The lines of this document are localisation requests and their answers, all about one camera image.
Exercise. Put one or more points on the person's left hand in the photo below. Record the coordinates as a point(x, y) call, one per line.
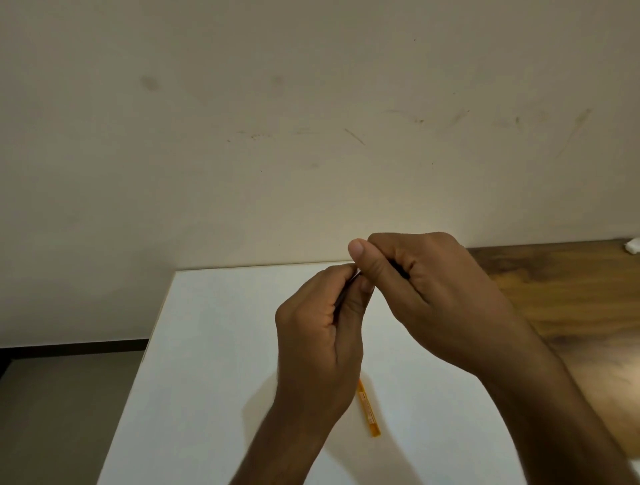
point(312, 349)

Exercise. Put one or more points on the person's right hand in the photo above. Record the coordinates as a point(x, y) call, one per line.
point(450, 310)

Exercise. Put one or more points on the person's left thumb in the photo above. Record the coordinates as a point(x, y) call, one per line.
point(356, 307)

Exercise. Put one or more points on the person's right thumb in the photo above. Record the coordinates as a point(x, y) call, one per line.
point(382, 277)

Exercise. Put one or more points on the thin black pencil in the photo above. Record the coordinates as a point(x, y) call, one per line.
point(400, 270)

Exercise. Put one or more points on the person's right forearm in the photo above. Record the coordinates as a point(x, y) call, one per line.
point(550, 419)

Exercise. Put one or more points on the person's left forearm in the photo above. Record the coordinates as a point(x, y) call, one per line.
point(285, 449)

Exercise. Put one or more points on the orange pencil lead case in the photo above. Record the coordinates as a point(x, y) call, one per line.
point(368, 408)

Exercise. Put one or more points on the small white object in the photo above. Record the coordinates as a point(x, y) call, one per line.
point(633, 246)

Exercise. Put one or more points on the dark skirting board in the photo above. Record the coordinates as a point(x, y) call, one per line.
point(75, 348)

